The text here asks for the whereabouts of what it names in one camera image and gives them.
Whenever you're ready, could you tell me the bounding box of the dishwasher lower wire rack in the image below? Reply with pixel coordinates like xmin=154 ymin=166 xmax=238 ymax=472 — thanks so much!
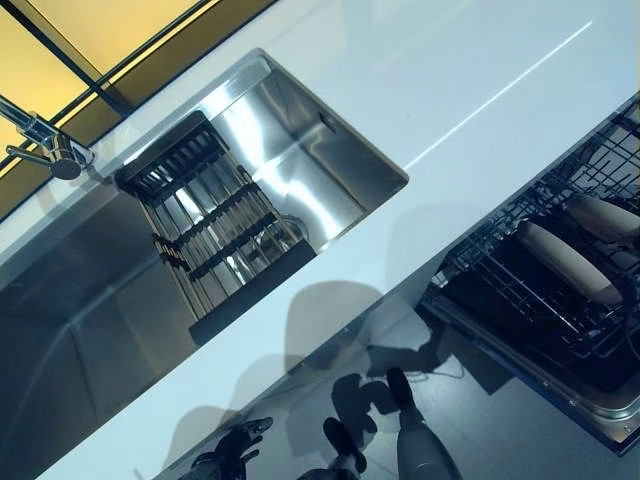
xmin=434 ymin=164 xmax=640 ymax=361

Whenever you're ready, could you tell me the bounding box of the chrome gooseneck faucet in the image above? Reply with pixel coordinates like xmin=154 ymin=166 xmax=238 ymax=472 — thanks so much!
xmin=0 ymin=94 xmax=96 ymax=180

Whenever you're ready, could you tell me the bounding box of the dishwasher wire rack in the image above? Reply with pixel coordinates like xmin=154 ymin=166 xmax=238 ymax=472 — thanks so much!
xmin=434 ymin=164 xmax=640 ymax=361
xmin=549 ymin=107 xmax=640 ymax=201

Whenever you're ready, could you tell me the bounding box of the cream round plate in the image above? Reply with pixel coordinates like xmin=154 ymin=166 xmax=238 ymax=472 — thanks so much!
xmin=567 ymin=193 xmax=640 ymax=242
xmin=517 ymin=219 xmax=624 ymax=305

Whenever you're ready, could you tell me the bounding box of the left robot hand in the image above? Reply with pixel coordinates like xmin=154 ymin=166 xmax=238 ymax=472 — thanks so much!
xmin=192 ymin=417 xmax=274 ymax=480

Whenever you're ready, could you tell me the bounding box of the dishwasher upper wire rack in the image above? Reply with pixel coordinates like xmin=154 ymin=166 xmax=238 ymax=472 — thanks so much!
xmin=549 ymin=107 xmax=640 ymax=201

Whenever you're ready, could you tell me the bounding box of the dishwasher door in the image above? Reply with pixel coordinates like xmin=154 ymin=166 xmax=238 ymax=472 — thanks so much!
xmin=419 ymin=294 xmax=640 ymax=447

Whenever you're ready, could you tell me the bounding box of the stainless steel kitchen sink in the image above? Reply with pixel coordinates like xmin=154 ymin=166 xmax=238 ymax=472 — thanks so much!
xmin=0 ymin=47 xmax=409 ymax=480

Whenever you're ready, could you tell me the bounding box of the black steel roll-up drying rack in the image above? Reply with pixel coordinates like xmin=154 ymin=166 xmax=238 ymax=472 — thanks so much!
xmin=115 ymin=110 xmax=318 ymax=346

